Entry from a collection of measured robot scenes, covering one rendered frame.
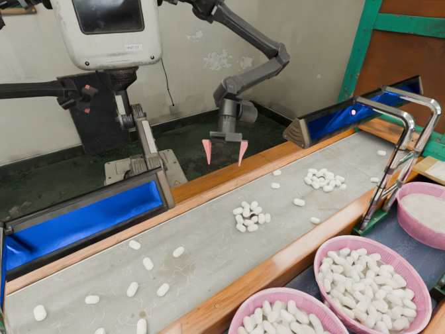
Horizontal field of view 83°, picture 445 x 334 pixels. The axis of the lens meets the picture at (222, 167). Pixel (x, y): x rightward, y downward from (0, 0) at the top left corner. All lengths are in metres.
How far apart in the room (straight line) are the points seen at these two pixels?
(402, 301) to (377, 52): 1.02
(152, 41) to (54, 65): 1.59
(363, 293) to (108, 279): 0.67
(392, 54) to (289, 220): 0.87
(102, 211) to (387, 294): 0.70
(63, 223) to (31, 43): 2.16
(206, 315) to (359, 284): 0.40
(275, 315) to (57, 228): 0.50
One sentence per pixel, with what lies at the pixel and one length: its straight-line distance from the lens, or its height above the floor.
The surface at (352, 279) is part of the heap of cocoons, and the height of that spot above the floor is 0.73.
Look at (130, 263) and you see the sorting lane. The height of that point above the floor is 0.74.
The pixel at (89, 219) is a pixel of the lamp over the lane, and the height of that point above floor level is 1.08.
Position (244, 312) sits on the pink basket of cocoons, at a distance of 0.68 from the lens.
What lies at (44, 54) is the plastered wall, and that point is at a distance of 2.54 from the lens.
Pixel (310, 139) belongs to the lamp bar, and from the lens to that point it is 0.66.
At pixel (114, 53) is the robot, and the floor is 1.17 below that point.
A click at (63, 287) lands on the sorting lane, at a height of 0.74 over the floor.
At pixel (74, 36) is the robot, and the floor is 1.23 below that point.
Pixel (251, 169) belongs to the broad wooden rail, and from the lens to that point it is 1.02.
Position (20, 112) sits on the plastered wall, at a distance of 2.66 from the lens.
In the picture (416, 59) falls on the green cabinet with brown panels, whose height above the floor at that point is 1.12.
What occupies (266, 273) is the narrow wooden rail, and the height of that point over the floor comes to 0.77.
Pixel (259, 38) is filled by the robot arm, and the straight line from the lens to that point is 1.19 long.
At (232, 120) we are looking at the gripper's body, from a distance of 0.80.
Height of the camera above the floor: 1.38
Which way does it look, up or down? 36 degrees down
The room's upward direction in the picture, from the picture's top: straight up
